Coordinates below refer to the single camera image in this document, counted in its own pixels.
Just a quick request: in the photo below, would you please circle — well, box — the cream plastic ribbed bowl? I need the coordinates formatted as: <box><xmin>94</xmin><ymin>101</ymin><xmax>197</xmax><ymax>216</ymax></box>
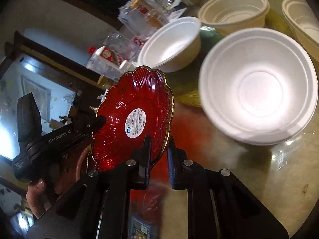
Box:
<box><xmin>197</xmin><ymin>0</ymin><xmax>270</xmax><ymax>36</ymax></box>

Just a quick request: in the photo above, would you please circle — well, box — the red capped white bottle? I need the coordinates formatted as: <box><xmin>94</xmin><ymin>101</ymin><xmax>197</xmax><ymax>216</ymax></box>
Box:
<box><xmin>88</xmin><ymin>45</ymin><xmax>120</xmax><ymax>67</ymax></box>

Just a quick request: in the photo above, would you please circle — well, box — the clear plastic bag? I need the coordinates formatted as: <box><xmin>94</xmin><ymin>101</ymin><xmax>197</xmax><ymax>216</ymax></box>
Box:
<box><xmin>118</xmin><ymin>0</ymin><xmax>187</xmax><ymax>40</ymax></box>

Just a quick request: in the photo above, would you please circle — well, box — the clear glass pitcher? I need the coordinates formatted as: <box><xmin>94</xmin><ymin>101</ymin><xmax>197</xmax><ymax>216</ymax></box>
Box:
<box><xmin>103</xmin><ymin>31</ymin><xmax>140</xmax><ymax>64</ymax></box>

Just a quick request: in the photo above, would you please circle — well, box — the large white foam bowl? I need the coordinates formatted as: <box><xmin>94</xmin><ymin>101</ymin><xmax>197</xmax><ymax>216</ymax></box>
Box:
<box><xmin>198</xmin><ymin>28</ymin><xmax>318</xmax><ymax>146</ymax></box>

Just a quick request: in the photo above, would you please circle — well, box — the small white foam bowl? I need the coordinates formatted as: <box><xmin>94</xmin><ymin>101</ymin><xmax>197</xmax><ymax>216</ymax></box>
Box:
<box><xmin>137</xmin><ymin>17</ymin><xmax>202</xmax><ymax>73</ymax></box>

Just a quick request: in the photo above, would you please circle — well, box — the person's left hand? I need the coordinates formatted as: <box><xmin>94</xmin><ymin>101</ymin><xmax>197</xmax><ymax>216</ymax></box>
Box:
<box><xmin>26</xmin><ymin>179</ymin><xmax>52</xmax><ymax>219</ymax></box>

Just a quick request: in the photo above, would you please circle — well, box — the gold glitter round placemat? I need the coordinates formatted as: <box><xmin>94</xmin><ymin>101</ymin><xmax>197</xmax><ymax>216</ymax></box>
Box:
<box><xmin>165</xmin><ymin>9</ymin><xmax>293</xmax><ymax>107</ymax></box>

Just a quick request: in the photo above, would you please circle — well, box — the red glass scalloped plate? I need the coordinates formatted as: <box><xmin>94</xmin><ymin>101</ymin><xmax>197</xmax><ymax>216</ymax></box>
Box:
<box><xmin>91</xmin><ymin>66</ymin><xmax>174</xmax><ymax>172</ymax></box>

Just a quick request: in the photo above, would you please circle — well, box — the green round turntable base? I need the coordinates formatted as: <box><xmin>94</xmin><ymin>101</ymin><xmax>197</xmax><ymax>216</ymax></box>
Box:
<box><xmin>200</xmin><ymin>26</ymin><xmax>225</xmax><ymax>46</ymax></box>

